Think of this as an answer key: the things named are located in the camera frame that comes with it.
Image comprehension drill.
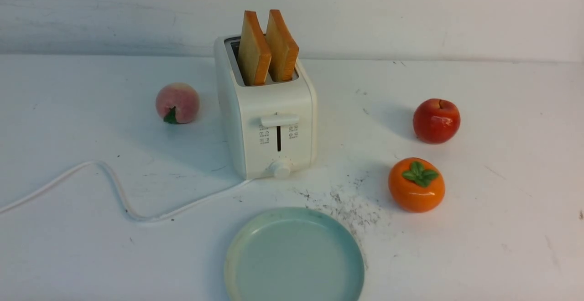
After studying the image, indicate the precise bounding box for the toasted bread slice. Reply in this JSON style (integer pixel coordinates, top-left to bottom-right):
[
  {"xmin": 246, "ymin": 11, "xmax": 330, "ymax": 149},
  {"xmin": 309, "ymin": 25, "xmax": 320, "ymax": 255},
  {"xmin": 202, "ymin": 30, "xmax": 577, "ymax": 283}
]
[
  {"xmin": 266, "ymin": 10, "xmax": 300, "ymax": 82},
  {"xmin": 237, "ymin": 10, "xmax": 272, "ymax": 86}
]

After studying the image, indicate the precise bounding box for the white two-slot toaster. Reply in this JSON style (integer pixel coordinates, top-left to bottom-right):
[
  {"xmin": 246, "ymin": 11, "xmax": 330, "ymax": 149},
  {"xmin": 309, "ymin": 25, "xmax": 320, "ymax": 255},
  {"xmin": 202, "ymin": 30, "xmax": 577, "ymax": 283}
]
[{"xmin": 214, "ymin": 35, "xmax": 318, "ymax": 181}]

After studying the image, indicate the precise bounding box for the light green round plate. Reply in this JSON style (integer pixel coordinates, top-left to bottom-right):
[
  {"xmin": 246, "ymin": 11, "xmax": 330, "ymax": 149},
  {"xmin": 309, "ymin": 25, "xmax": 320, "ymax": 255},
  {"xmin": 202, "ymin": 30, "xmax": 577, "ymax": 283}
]
[{"xmin": 224, "ymin": 207, "xmax": 365, "ymax": 301}]

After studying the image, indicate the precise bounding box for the pink peach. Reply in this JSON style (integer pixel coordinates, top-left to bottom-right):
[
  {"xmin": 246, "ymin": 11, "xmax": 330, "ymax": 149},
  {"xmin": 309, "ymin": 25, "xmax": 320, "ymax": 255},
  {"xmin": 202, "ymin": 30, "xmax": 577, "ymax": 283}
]
[{"xmin": 155, "ymin": 83, "xmax": 200, "ymax": 125}]

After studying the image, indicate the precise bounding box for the orange persimmon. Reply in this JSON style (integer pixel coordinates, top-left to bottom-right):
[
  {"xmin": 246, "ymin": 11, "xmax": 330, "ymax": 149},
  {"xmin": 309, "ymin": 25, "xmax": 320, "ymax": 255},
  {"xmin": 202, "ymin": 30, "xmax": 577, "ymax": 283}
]
[{"xmin": 388, "ymin": 157, "xmax": 446, "ymax": 213}]

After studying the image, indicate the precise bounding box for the red apple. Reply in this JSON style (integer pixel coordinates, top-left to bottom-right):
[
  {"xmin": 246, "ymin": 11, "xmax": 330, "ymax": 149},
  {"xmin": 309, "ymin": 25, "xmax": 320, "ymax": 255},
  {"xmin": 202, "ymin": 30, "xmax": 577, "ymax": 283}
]
[{"xmin": 412, "ymin": 98, "xmax": 461, "ymax": 144}]

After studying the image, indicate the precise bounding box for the white toaster power cord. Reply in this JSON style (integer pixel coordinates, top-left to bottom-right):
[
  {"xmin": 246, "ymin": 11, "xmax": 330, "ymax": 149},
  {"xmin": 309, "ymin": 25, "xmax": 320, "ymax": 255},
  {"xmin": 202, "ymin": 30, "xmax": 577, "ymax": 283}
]
[{"xmin": 0, "ymin": 160, "xmax": 253, "ymax": 223}]

